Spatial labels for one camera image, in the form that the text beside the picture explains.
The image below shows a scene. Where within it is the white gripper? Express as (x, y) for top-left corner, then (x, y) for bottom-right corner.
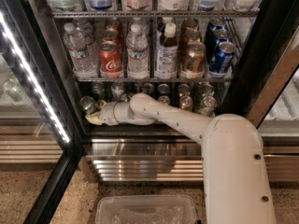
(85, 100), (118, 126)

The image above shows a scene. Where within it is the green 7up can front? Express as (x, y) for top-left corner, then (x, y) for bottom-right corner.
(79, 96), (98, 115)

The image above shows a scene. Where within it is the green 7up can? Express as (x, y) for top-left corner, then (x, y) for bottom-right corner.
(79, 96), (98, 115)
(91, 82), (105, 99)

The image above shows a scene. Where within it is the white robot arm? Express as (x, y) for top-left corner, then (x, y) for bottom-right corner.
(86, 93), (277, 224)

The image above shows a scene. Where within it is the green 7up can rear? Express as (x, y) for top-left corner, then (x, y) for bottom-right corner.
(91, 82), (105, 99)

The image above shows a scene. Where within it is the white green can rear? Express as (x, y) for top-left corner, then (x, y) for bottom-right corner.
(111, 82), (125, 101)

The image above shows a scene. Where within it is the white green can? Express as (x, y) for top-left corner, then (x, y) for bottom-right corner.
(121, 92), (134, 102)
(111, 82), (125, 101)

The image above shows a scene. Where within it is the white green can front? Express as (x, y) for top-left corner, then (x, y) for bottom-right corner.
(121, 92), (134, 102)

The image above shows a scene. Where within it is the red coca-cola can front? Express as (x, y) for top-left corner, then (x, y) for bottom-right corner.
(99, 41), (121, 77)

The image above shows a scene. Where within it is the red coca-cola can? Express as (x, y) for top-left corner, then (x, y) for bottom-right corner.
(99, 41), (121, 77)
(101, 28), (121, 46)
(106, 19), (122, 32)

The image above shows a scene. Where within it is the steel fridge base grille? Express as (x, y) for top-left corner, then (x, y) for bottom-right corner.
(78, 138), (299, 183)

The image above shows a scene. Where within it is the blue pepsi can bottom rear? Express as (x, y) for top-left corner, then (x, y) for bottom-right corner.
(142, 82), (155, 96)

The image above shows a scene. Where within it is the glass fridge door with light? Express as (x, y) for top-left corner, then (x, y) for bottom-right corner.
(0, 0), (83, 224)

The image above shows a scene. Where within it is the blue can bottom front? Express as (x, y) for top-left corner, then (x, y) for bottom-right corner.
(158, 95), (171, 105)

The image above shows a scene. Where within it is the red coca-cola can middle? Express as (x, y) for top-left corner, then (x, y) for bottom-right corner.
(101, 28), (121, 46)

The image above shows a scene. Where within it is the gold can bottom rear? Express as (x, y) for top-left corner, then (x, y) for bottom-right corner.
(178, 84), (191, 97)

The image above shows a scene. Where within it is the gold can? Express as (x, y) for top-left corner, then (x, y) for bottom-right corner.
(178, 84), (191, 97)
(179, 96), (193, 111)

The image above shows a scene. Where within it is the red coca-cola can rear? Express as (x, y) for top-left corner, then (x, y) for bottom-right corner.
(106, 19), (122, 32)

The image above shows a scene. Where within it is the gold can bottom front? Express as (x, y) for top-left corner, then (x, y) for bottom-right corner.
(179, 96), (193, 111)

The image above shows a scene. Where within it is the silver green can front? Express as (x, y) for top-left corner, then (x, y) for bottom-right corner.
(197, 96), (217, 117)

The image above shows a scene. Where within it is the silver green can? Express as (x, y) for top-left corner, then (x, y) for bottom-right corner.
(197, 96), (217, 117)
(196, 83), (214, 98)

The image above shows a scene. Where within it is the silver green can rear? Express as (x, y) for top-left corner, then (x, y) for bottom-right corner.
(196, 83), (214, 98)

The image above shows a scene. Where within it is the gold can middle shelf front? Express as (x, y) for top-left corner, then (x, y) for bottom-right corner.
(182, 41), (206, 73)

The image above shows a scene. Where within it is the gold can shelf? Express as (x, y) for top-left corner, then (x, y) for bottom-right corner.
(183, 30), (202, 47)
(182, 41), (206, 73)
(181, 18), (199, 34)

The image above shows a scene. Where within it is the gold can middle shelf rear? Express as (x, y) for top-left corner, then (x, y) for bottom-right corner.
(181, 18), (199, 34)

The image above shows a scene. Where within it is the blue pepsi can shelf front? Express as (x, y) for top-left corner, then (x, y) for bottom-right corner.
(209, 41), (235, 74)

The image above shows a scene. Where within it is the blue pepsi can shelf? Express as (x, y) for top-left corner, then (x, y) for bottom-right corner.
(209, 41), (235, 74)
(206, 29), (231, 63)
(206, 18), (226, 35)

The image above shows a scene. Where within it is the blue pepsi can shelf middle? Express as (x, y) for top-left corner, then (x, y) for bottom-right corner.
(206, 29), (231, 63)

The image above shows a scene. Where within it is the blue pepsi can shelf rear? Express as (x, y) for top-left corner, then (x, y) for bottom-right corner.
(206, 18), (226, 35)

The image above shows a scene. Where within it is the clear water bottle left front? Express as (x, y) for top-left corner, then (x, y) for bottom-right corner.
(64, 22), (93, 74)

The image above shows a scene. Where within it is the clear water bottle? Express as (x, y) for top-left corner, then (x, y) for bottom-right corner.
(126, 23), (149, 79)
(73, 18), (98, 68)
(64, 22), (93, 74)

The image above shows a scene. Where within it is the clear water bottle centre front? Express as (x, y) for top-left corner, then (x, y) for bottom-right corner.
(126, 23), (149, 79)

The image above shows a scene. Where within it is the clear water bottle left rear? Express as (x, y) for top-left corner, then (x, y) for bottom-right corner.
(73, 18), (98, 68)

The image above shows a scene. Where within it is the iced tea bottle front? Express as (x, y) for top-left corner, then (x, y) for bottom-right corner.
(155, 22), (178, 79)

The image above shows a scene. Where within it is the clear plastic container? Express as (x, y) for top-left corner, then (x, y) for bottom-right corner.
(95, 195), (198, 224)

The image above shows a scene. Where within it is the middle wire shelf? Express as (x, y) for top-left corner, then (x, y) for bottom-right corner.
(74, 77), (232, 83)

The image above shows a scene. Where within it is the wire shelf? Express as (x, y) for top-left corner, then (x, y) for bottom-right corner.
(74, 77), (232, 83)
(51, 10), (259, 19)

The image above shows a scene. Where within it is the upper wire shelf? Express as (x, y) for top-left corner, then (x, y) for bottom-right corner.
(51, 10), (259, 19)

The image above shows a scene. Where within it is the right fridge door frame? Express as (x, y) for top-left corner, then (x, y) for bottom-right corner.
(218, 0), (299, 127)

